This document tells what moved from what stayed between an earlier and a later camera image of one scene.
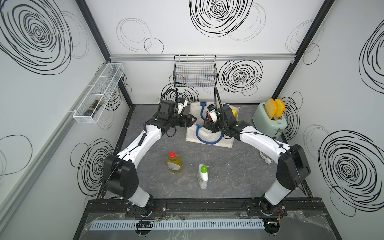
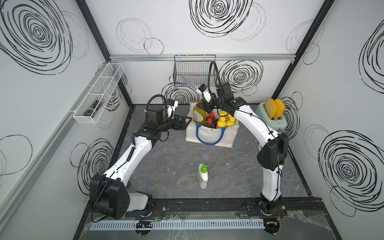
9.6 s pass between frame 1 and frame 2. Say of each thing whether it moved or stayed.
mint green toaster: stayed
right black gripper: moved
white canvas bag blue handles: stayed
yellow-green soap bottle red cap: moved
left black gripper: stayed
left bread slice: stayed
